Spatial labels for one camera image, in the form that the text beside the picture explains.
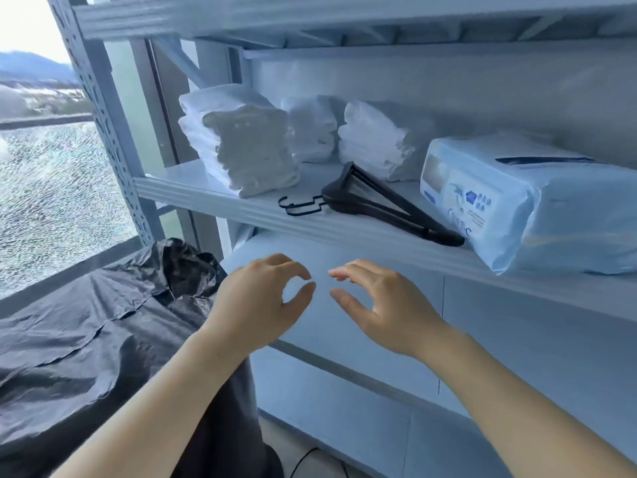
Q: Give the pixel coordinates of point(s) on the person's left hand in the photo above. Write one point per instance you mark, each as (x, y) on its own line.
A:
(249, 303)

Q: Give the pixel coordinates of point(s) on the person's right hand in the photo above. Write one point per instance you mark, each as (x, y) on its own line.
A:
(393, 308)

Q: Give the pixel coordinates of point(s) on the person's left thumb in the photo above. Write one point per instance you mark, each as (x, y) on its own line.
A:
(300, 303)

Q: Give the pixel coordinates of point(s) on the person's right thumb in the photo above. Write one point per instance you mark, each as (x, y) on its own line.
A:
(348, 303)

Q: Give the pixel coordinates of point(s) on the person's right forearm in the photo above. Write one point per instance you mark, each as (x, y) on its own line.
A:
(517, 413)

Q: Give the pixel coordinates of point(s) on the person's left forearm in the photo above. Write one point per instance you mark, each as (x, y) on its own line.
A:
(164, 408)

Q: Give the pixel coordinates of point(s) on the grey metal shelving rack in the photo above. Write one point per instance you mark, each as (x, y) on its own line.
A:
(348, 218)

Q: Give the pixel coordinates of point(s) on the black plastic clothes hanger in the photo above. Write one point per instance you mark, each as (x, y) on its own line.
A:
(383, 201)

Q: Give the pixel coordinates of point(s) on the stack of white folded towels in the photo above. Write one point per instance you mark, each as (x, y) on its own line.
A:
(383, 139)
(244, 144)
(311, 126)

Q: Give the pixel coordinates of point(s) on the black plastic garbage bag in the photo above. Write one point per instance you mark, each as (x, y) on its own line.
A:
(99, 343)

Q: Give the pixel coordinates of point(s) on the light blue plastic-wrapped package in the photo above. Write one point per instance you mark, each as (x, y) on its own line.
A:
(537, 204)

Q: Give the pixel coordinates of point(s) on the shattered glass window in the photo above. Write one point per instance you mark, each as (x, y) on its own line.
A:
(49, 169)

